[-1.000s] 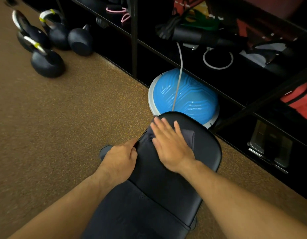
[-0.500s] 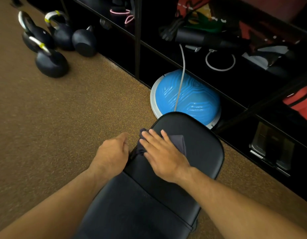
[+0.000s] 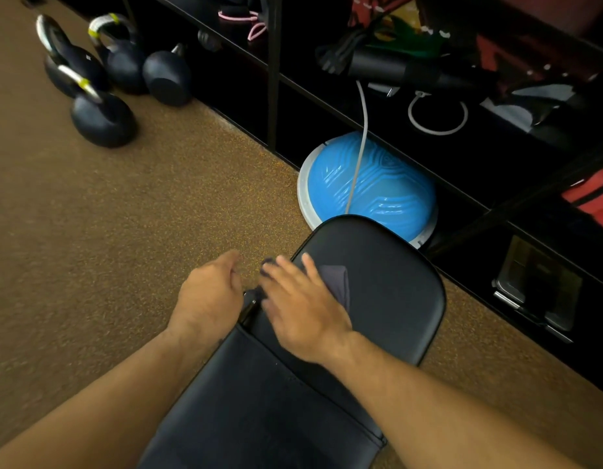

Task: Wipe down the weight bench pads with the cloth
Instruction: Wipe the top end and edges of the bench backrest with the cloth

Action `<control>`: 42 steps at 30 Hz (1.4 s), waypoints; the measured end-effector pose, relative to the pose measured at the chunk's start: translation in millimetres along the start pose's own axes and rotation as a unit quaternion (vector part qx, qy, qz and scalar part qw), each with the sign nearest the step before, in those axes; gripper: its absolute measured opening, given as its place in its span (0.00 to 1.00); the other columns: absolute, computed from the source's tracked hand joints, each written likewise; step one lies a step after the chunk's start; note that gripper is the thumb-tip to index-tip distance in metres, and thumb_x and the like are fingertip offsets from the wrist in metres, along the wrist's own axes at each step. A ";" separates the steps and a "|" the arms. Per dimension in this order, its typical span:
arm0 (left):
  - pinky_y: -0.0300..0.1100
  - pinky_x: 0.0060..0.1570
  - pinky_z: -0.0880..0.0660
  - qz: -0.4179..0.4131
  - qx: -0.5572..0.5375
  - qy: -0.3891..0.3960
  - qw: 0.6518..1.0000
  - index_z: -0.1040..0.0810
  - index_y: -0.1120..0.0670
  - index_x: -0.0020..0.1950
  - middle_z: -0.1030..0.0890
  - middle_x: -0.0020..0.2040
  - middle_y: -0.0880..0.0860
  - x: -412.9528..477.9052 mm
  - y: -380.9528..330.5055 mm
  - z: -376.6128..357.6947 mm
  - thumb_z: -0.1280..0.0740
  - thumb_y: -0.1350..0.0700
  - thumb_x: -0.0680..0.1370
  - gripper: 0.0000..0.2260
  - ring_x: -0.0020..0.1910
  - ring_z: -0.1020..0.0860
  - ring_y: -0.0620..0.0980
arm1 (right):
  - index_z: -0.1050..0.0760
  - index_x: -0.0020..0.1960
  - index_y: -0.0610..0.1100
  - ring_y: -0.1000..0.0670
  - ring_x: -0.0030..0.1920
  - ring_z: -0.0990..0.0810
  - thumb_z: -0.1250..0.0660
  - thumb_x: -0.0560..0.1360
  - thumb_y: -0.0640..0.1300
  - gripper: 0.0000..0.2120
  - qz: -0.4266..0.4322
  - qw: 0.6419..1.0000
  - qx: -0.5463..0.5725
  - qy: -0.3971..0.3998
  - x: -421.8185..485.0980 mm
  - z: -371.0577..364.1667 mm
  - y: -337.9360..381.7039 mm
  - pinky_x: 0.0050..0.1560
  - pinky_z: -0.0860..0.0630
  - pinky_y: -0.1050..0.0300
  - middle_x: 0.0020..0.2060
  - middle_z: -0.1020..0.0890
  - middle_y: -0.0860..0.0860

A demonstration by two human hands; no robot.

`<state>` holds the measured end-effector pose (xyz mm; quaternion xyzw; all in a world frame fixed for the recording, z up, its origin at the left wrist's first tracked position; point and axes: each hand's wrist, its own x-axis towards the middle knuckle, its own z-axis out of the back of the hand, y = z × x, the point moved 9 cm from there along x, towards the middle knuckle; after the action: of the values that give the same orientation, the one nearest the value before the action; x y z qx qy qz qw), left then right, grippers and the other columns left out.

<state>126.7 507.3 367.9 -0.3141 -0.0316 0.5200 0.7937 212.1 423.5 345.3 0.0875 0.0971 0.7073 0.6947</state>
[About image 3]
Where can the person's left hand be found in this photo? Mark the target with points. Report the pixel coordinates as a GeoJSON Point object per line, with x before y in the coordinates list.
{"type": "Point", "coordinates": [206, 302]}

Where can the person's right hand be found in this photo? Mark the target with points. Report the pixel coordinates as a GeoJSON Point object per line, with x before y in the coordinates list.
{"type": "Point", "coordinates": [306, 322]}

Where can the dark grey cleaning cloth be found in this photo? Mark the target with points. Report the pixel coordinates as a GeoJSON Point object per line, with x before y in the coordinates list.
{"type": "Point", "coordinates": [336, 283]}

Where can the black padded workout bench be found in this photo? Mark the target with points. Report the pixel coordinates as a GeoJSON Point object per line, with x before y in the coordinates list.
{"type": "Point", "coordinates": [379, 278]}

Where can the person's left forearm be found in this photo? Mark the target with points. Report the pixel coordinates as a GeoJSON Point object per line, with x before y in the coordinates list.
{"type": "Point", "coordinates": [101, 410]}

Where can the person's right forearm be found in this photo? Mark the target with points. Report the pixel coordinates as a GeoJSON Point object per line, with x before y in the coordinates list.
{"type": "Point", "coordinates": [428, 420]}

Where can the blue balance trainer dome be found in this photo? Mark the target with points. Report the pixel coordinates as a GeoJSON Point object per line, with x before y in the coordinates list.
{"type": "Point", "coordinates": [389, 190]}

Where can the black storage shelf rack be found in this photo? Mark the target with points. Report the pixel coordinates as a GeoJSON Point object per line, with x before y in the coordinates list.
{"type": "Point", "coordinates": [274, 92]}

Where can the small silver clip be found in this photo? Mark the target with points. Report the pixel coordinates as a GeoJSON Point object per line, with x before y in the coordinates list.
{"type": "Point", "coordinates": [382, 89]}

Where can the dark round weight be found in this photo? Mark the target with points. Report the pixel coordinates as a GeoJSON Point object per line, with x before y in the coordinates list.
{"type": "Point", "coordinates": [209, 41]}

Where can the black foam roller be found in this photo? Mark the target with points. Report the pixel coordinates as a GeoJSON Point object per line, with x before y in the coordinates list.
{"type": "Point", "coordinates": [379, 68]}

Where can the pink band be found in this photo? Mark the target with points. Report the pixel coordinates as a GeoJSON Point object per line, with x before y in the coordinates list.
{"type": "Point", "coordinates": [238, 17]}

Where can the black and white pouch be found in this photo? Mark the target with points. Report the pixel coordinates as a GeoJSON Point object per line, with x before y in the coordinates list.
{"type": "Point", "coordinates": [516, 114]}

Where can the green yellow red fabric item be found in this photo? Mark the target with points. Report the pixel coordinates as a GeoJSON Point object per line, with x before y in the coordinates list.
{"type": "Point", "coordinates": [404, 41]}

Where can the red bag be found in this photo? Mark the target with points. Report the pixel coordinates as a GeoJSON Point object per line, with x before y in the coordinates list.
{"type": "Point", "coordinates": [594, 200]}

